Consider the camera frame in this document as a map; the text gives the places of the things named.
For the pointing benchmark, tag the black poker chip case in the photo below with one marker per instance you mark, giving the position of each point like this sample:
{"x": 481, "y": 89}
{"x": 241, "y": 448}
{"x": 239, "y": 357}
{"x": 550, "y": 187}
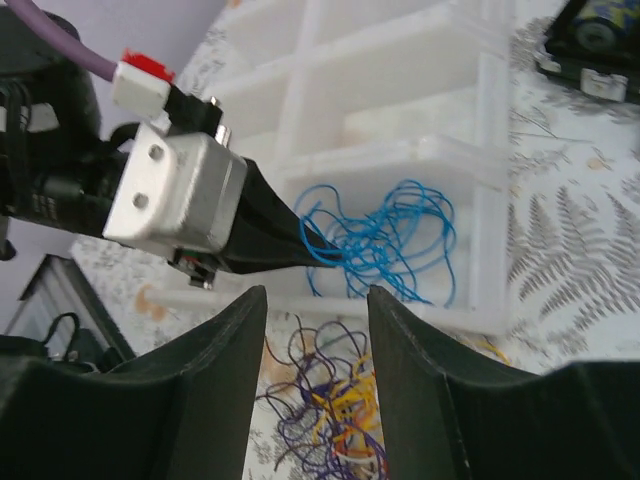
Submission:
{"x": 593, "y": 47}

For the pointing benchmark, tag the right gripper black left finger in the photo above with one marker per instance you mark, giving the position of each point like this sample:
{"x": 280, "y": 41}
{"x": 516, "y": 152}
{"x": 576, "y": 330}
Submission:
{"x": 181, "y": 411}

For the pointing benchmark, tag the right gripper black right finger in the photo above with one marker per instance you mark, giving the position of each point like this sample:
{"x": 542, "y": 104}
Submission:
{"x": 448, "y": 412}

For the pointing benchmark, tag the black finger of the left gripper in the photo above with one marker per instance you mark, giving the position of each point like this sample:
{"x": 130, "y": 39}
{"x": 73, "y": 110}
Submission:
{"x": 266, "y": 234}

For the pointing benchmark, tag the white plastic compartment tray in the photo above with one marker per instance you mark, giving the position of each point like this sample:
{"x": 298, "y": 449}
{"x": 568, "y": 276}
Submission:
{"x": 338, "y": 101}

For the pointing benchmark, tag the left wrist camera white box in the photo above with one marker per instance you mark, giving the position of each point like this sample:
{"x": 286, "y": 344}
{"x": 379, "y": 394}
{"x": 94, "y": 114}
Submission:
{"x": 179, "y": 191}

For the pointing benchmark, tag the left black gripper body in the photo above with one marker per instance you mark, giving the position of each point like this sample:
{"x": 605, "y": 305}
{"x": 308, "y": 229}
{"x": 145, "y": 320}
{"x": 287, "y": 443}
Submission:
{"x": 56, "y": 171}

